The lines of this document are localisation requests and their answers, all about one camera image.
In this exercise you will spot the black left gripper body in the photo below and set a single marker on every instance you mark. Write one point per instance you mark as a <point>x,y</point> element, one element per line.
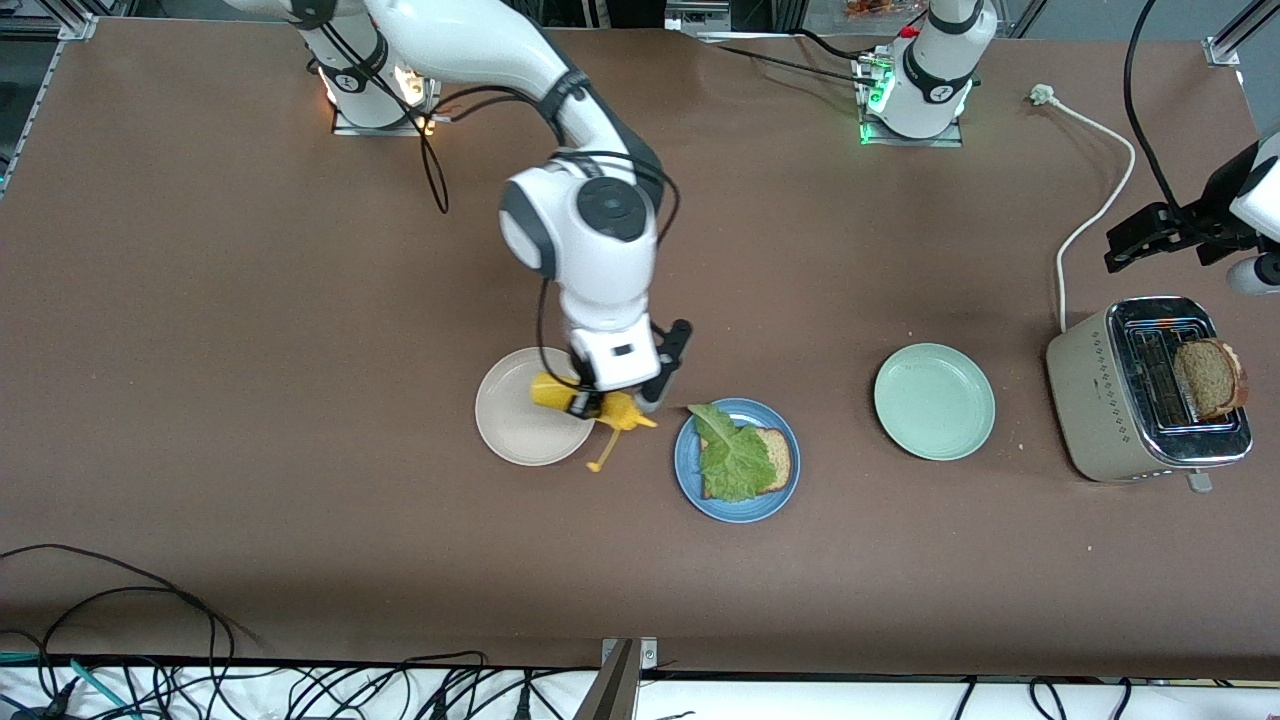
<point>1192,226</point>

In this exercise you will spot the yellow mustard squeeze bottle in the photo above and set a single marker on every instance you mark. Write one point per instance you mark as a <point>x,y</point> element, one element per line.
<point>550,392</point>

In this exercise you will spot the green lettuce leaf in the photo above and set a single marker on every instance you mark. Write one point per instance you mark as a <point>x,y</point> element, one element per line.
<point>735,465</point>

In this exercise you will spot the brown bread slice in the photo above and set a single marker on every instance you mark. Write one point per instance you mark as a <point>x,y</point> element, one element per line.
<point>780,460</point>
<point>1210,380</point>

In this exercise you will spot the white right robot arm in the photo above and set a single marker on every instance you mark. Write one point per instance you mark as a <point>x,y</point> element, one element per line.
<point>590,260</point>

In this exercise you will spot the beige round plate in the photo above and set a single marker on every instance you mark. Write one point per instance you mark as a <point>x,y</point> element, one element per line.
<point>520,430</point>

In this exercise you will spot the blue round plate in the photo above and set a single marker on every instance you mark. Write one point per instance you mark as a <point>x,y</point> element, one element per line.
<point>735,512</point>

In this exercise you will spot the green round plate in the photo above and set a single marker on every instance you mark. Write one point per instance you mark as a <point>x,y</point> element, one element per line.
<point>934,400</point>

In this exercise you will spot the beige chrome toaster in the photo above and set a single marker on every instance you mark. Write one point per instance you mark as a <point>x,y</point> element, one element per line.
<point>1095,400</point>

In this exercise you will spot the slanted aluminium strut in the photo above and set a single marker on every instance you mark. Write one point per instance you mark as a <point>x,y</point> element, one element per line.
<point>1025,18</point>

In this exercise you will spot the brown table cover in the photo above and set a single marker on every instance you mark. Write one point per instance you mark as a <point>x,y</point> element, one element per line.
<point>300,300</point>

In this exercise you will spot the black power plug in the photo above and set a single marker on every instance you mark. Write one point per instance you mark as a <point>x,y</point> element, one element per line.
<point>437,706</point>
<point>522,702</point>

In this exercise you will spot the orange package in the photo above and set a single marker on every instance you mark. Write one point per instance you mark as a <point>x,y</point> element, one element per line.
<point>870,8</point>

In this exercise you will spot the aluminium frame profile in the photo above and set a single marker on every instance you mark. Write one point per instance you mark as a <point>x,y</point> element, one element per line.
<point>75,20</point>
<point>1225,45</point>

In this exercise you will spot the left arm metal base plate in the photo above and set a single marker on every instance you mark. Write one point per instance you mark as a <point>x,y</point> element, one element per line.
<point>945,141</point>

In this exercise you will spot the small metal bracket plate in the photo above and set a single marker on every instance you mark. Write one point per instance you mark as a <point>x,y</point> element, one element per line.
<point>648,655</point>

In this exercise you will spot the aluminium post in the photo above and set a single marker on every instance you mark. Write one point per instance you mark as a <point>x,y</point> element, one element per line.
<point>612,690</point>

